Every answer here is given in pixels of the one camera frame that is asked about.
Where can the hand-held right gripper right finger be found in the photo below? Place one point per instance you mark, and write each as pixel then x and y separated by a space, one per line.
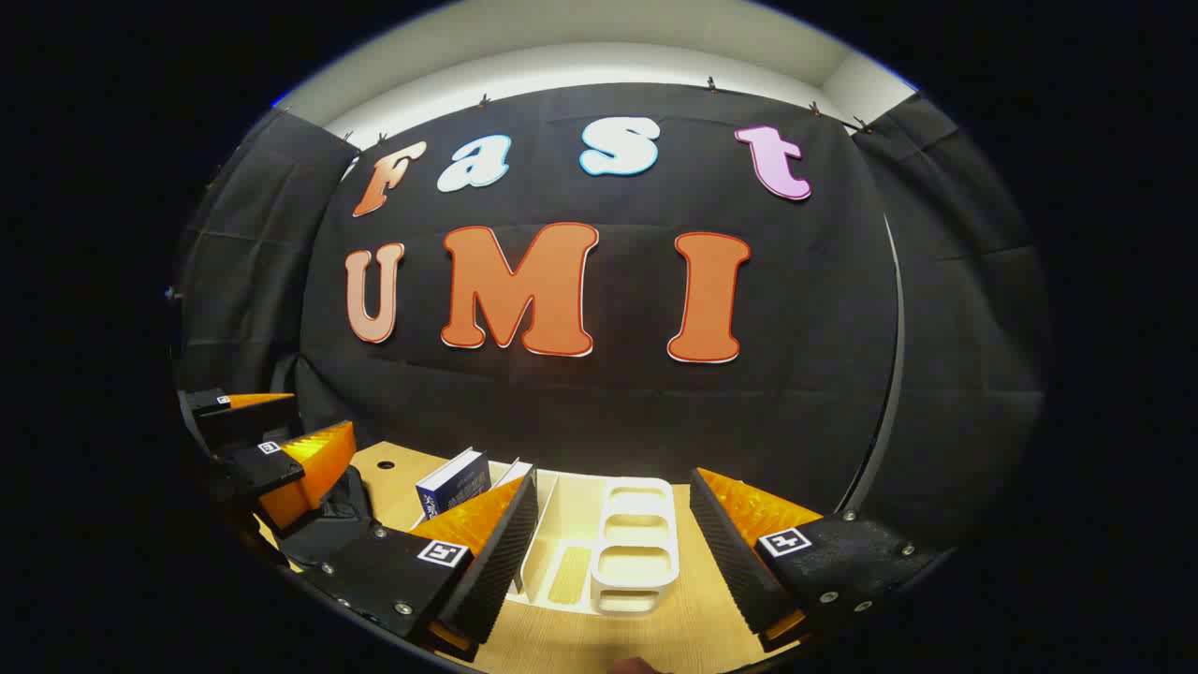
pixel 739 571

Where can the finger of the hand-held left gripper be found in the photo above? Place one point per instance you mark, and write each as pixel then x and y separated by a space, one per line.
pixel 234 421
pixel 267 473

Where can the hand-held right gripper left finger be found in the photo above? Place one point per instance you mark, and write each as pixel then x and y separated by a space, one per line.
pixel 496 573

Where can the black schoolbag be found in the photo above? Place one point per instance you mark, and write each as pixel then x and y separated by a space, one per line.
pixel 342 524

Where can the blue book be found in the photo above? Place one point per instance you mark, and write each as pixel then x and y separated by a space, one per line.
pixel 454 487

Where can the black and white book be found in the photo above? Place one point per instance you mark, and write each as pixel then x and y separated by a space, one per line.
pixel 513 471

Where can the white bookshelf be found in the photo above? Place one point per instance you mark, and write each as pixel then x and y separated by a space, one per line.
pixel 576 505

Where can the black backdrop cloth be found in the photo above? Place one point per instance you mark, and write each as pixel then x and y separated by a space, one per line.
pixel 608 412

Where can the thin metal pole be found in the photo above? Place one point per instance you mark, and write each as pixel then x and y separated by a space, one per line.
pixel 898 356

